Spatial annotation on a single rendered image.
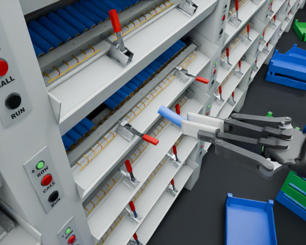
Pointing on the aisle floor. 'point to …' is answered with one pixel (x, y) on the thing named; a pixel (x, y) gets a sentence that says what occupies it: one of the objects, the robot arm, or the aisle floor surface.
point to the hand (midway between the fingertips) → (202, 127)
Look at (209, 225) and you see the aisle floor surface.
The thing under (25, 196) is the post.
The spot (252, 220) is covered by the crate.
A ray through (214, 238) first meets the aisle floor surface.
